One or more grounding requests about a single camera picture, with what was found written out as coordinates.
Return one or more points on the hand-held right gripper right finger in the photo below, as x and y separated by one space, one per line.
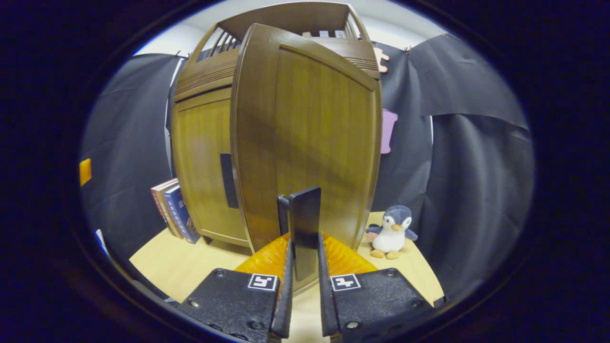
326 309

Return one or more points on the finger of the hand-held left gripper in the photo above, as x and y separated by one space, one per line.
85 171

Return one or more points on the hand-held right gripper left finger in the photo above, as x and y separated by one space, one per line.
281 319

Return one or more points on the wooden shoe cabinet door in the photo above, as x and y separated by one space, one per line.
324 143
200 157

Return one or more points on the wooden double-door shoe cabinet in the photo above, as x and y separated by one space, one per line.
286 16

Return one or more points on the brown book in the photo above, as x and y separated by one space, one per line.
169 209

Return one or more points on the penguin plush toy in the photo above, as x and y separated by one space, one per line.
391 233

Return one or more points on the dark blue book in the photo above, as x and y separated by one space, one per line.
183 214

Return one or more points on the black backdrop cloth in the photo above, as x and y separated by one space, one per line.
476 190

